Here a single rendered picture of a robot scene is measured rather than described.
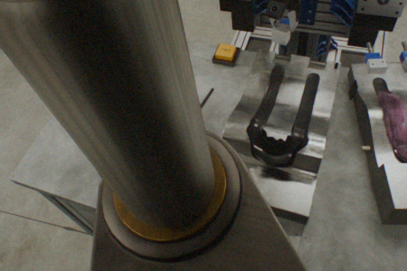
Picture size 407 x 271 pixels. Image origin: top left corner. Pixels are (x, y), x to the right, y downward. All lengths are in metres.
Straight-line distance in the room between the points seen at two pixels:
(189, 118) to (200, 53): 1.22
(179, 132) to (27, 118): 2.44
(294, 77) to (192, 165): 0.99
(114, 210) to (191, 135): 0.10
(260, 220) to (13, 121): 2.44
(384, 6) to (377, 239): 0.72
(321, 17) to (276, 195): 0.81
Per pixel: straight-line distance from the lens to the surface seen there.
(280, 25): 1.21
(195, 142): 0.17
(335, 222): 1.04
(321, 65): 1.22
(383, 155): 1.07
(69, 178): 1.19
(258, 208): 0.24
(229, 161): 0.25
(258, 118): 1.02
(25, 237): 2.16
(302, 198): 0.98
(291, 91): 1.13
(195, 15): 2.80
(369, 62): 1.25
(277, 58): 1.24
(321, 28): 1.59
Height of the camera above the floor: 1.76
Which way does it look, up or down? 55 degrees down
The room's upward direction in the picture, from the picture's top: 12 degrees counter-clockwise
